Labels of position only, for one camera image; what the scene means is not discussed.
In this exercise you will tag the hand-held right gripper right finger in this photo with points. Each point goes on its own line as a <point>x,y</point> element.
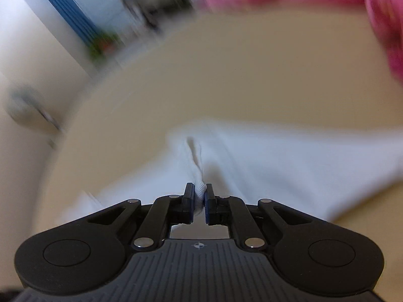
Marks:
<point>207,203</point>

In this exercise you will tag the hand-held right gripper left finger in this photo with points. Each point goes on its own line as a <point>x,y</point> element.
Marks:
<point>189,203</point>

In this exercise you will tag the white long-sleeved garment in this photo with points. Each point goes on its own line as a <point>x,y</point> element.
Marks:
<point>267,163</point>

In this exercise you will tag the pile of dark clothes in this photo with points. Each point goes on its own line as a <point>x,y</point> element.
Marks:
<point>154,9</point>

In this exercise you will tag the beige bed mat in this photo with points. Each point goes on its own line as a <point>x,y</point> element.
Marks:
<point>236,78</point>

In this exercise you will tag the potted green plant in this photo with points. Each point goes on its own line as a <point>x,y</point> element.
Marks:
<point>104,44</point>

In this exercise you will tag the white standing fan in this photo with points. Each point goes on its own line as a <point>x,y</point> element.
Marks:
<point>22,102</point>

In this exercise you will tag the window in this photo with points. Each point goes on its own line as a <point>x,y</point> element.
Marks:
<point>100,3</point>

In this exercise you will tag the blue curtain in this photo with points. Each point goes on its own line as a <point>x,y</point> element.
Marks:
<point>63,3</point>

